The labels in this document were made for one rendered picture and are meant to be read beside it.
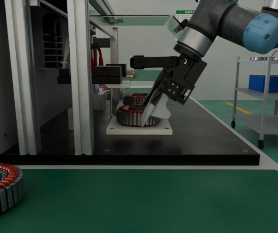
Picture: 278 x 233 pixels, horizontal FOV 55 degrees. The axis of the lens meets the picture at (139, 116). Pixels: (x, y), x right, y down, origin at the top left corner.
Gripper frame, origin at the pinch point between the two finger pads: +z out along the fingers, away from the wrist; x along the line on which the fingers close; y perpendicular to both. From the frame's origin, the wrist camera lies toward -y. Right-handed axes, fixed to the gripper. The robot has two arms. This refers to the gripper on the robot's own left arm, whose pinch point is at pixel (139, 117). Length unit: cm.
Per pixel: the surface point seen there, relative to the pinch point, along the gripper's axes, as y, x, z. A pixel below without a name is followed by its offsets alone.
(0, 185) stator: -14.5, -35.0, 9.3
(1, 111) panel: -24.2, -18.4, 8.0
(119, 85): -8.1, -3.0, -5.0
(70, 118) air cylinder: -14.5, -3.8, 7.6
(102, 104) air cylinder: -10.4, 20.4, 6.1
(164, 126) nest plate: 5.8, -4.5, -2.1
